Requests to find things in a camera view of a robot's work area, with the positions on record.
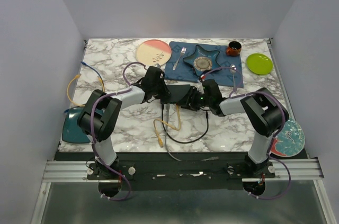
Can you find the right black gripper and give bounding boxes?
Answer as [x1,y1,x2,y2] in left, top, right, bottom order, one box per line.
[176,86,212,112]

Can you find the dark grey network switch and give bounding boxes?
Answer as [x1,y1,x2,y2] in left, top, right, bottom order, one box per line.
[160,84,191,104]

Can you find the yellow ethernet cable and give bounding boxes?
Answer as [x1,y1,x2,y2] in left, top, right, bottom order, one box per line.
[153,104,182,147]
[66,74,88,107]

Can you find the blue ethernet cable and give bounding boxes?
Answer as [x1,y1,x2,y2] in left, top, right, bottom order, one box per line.
[63,61,105,113]

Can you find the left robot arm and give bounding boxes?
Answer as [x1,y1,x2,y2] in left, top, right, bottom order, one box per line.
[77,66,170,179]

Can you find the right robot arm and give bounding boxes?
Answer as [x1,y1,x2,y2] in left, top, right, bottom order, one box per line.
[175,79,289,177]

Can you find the pink cream round plate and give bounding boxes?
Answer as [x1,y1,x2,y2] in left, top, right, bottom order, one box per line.
[135,39,172,66]

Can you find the blue star shaped dish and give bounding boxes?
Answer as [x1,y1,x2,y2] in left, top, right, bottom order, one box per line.
[183,44,220,77]

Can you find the silver fork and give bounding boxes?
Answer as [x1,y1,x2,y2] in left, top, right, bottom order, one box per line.
[172,47,186,70]

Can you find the blue cloth placemat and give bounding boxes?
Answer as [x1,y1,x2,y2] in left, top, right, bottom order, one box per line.
[165,41,244,87]

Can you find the silver spoon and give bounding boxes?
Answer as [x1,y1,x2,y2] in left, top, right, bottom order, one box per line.
[229,64,237,93]

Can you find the orange brown mug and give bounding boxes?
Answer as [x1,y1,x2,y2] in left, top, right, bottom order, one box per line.
[226,41,242,57]

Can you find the green round plate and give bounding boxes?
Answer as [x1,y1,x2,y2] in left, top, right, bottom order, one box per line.
[246,53,273,75]

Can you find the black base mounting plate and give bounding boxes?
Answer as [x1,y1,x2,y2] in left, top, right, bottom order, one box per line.
[53,151,310,192]

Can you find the teal square plate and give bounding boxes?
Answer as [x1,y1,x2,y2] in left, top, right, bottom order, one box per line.
[61,107,90,144]

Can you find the red teal patterned plate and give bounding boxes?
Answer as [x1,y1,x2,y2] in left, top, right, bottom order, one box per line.
[271,119,306,158]

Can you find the black power cable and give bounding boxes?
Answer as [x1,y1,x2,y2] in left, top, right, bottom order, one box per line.
[160,103,210,144]

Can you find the grey ethernet cable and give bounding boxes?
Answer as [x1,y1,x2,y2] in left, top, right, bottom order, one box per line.
[164,103,219,162]

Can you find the aluminium rail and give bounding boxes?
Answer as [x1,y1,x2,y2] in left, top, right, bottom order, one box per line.
[42,159,324,182]

